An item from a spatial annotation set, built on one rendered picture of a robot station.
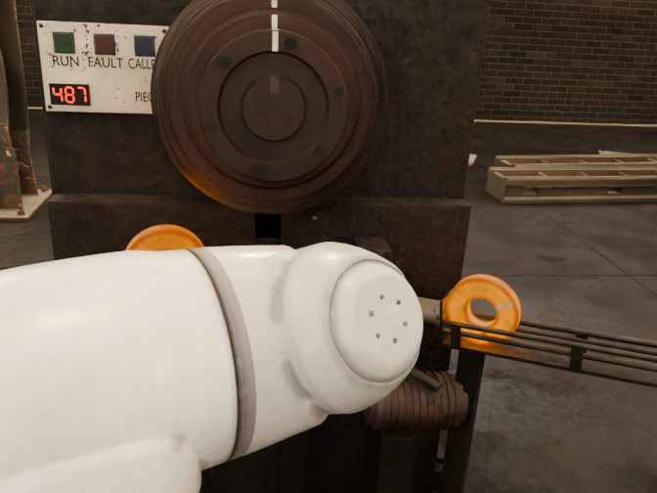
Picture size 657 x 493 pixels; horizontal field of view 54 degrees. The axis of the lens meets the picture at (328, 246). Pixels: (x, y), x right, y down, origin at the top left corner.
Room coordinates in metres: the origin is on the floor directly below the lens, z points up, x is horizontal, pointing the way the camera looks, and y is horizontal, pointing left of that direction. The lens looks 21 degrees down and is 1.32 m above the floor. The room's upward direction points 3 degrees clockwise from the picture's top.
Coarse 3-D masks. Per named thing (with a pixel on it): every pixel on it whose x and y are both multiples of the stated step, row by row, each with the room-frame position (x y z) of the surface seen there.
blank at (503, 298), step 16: (464, 288) 1.24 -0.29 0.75; (480, 288) 1.23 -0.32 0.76; (496, 288) 1.21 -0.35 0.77; (448, 304) 1.26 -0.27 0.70; (464, 304) 1.24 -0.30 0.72; (496, 304) 1.21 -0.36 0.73; (512, 304) 1.19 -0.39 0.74; (464, 320) 1.24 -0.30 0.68; (480, 320) 1.25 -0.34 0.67; (496, 320) 1.21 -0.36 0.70; (512, 320) 1.19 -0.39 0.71; (496, 336) 1.20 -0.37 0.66
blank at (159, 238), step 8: (168, 224) 1.12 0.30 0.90; (144, 232) 1.10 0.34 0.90; (152, 232) 1.09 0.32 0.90; (160, 232) 1.09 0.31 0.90; (168, 232) 1.09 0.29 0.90; (176, 232) 1.10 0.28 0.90; (184, 232) 1.11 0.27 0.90; (136, 240) 1.08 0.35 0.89; (144, 240) 1.08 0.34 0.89; (152, 240) 1.09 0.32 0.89; (160, 240) 1.09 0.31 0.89; (168, 240) 1.09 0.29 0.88; (176, 240) 1.10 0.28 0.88; (184, 240) 1.10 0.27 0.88; (192, 240) 1.11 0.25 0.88; (128, 248) 1.08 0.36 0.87; (136, 248) 1.08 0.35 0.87; (144, 248) 1.08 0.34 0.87; (152, 248) 1.09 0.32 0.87; (160, 248) 1.09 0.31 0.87; (168, 248) 1.09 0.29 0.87; (176, 248) 1.10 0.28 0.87; (184, 248) 1.10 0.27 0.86
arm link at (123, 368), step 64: (128, 256) 0.33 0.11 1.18; (192, 256) 0.34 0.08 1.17; (0, 320) 0.26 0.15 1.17; (64, 320) 0.27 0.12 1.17; (128, 320) 0.28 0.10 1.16; (192, 320) 0.29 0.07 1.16; (0, 384) 0.24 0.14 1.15; (64, 384) 0.25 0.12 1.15; (128, 384) 0.26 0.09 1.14; (192, 384) 0.27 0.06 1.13; (0, 448) 0.22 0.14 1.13; (64, 448) 0.24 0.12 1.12; (128, 448) 0.25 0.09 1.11; (192, 448) 0.27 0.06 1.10
